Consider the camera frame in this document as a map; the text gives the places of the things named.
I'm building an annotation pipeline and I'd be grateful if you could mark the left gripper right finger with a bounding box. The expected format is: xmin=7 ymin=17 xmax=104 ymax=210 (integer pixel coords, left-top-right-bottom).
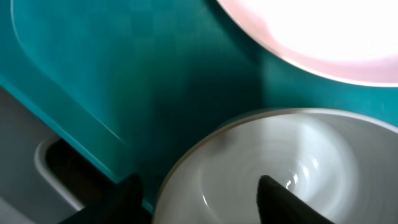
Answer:
xmin=256 ymin=175 xmax=333 ymax=224

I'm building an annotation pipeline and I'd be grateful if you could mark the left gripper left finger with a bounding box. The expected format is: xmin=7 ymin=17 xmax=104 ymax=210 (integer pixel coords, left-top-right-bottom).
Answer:
xmin=60 ymin=174 xmax=152 ymax=224

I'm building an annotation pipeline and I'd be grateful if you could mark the grey bowl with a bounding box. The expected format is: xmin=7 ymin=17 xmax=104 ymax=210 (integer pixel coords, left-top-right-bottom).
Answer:
xmin=152 ymin=108 xmax=397 ymax=223

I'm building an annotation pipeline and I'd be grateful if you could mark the grey dish rack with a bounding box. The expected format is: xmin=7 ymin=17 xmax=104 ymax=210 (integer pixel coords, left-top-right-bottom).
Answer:
xmin=1 ymin=89 xmax=114 ymax=223

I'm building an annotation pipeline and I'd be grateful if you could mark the teal serving tray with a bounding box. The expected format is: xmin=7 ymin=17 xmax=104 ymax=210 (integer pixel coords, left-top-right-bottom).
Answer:
xmin=1 ymin=0 xmax=397 ymax=210

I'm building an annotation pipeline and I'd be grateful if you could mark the large pink plate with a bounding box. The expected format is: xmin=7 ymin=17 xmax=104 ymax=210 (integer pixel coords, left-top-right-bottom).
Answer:
xmin=218 ymin=0 xmax=397 ymax=87

